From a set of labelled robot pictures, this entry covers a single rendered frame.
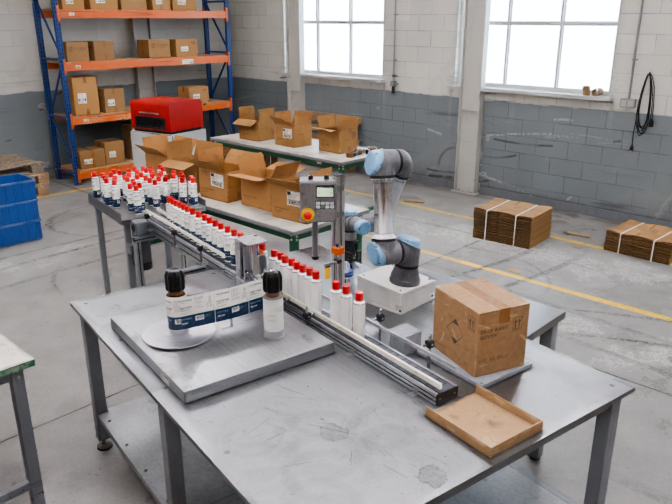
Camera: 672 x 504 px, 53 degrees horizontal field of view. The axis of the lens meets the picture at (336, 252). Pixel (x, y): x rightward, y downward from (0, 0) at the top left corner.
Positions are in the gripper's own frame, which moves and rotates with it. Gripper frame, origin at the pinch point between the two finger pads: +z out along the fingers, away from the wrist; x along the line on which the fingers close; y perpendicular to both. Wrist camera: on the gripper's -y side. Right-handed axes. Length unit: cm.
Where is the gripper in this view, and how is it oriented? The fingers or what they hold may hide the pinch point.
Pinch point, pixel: (346, 274)
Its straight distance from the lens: 354.2
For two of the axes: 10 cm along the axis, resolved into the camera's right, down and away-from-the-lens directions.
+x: 6.9, -2.4, 6.9
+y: 7.3, 2.2, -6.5
